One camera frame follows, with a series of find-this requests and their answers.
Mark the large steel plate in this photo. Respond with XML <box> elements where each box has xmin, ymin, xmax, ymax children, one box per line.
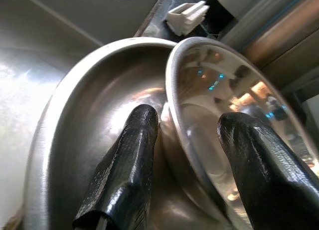
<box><xmin>23</xmin><ymin>36</ymin><xmax>225</xmax><ymax>230</ymax></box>

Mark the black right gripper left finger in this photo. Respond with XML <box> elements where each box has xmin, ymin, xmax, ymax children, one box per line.
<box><xmin>72</xmin><ymin>104</ymin><xmax>159</xmax><ymax>230</ymax></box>

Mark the steel sink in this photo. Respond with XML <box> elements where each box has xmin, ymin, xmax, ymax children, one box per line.
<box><xmin>0</xmin><ymin>0</ymin><xmax>165</xmax><ymax>216</ymax></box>

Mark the small white brush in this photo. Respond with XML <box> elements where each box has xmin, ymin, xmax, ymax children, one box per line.
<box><xmin>166</xmin><ymin>0</ymin><xmax>210</xmax><ymax>36</ymax></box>

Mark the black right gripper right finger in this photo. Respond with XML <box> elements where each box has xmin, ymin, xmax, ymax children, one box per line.
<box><xmin>216</xmin><ymin>112</ymin><xmax>319</xmax><ymax>230</ymax></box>

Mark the shiny steel bowl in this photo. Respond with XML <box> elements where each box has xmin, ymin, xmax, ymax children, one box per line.
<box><xmin>164</xmin><ymin>37</ymin><xmax>315</xmax><ymax>230</ymax></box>

